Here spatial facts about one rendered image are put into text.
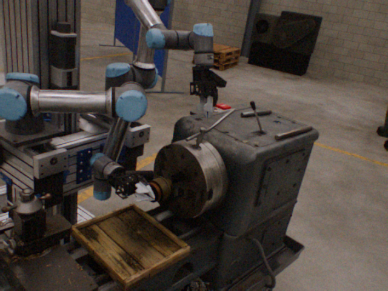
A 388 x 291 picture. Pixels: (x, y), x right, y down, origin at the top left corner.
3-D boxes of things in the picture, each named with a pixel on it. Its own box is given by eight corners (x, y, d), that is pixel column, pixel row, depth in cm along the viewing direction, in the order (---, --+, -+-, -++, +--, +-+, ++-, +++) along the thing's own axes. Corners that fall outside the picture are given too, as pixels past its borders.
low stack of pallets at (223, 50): (210, 58, 1023) (213, 42, 1005) (239, 65, 994) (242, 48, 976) (190, 63, 918) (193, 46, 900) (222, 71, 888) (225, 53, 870)
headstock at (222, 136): (233, 161, 223) (247, 100, 207) (303, 197, 195) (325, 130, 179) (160, 188, 183) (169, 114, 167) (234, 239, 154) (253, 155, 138)
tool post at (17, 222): (37, 224, 121) (36, 198, 117) (48, 236, 116) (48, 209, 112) (14, 232, 116) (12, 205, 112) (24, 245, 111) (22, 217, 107)
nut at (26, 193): (31, 193, 113) (30, 183, 112) (37, 199, 111) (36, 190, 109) (17, 197, 111) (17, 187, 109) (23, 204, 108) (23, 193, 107)
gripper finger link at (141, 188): (143, 202, 131) (128, 191, 136) (156, 197, 135) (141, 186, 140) (145, 195, 129) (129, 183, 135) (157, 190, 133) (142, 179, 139)
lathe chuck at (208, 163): (162, 182, 170) (178, 125, 154) (208, 226, 154) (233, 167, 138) (147, 188, 164) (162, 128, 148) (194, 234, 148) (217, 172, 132)
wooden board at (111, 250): (133, 210, 162) (133, 202, 161) (189, 254, 141) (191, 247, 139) (70, 234, 142) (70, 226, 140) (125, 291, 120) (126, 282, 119)
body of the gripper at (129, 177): (123, 200, 137) (105, 187, 144) (142, 194, 142) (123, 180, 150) (125, 183, 133) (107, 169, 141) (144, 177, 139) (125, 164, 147)
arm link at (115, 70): (100, 86, 188) (102, 60, 183) (125, 86, 195) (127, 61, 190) (109, 94, 179) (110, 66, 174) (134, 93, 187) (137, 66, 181)
